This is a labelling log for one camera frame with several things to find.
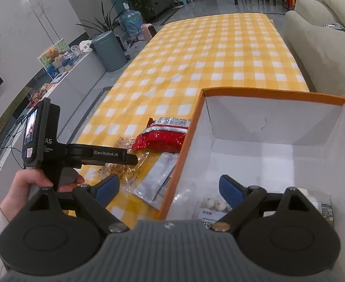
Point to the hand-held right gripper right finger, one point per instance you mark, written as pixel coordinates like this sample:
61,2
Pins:
230,189

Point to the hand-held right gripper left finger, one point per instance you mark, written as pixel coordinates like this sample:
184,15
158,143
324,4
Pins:
107,188

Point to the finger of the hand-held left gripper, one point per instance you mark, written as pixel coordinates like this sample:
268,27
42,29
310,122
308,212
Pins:
132,160

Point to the packet of white round snacks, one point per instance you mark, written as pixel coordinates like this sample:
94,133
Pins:
213,205

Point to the orange cardboard box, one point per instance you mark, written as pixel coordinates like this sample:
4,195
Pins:
278,164

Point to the white printed snack packet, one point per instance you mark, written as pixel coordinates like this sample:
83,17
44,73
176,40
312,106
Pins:
325,211

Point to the clear packet of brown snacks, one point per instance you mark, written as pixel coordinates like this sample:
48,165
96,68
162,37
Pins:
122,170

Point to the pile of small snacks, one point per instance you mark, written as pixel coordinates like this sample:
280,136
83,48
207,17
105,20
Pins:
40,94

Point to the person's left hand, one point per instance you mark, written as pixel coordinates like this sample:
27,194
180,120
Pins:
19,191

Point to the white silver snack packet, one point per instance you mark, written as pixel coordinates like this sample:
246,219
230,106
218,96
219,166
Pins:
156,182

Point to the red snack packet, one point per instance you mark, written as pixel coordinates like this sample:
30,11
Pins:
159,138

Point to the white low media cabinet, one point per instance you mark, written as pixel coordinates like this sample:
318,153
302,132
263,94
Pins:
78,67

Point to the teddy bear display box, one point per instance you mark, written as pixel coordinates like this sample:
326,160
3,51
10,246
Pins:
54,57

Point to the white plush toy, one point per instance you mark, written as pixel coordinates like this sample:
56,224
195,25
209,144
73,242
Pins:
85,46

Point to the grey trash can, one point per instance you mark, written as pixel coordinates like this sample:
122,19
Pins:
109,51

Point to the yellow checked tablecloth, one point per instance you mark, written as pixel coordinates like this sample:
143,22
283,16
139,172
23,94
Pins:
207,58

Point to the long-leaf potted plant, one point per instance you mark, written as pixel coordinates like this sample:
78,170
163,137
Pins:
102,20

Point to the blue water jug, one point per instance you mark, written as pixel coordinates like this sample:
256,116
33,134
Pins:
132,22

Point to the beige sofa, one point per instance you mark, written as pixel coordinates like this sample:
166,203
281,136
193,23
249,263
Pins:
325,53

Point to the small step stool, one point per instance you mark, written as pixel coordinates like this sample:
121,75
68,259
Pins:
185,0

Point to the small item on sofa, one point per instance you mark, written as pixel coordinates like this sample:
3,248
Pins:
334,26

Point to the beige sofa cushion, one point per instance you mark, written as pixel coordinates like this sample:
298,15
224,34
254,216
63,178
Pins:
343,11

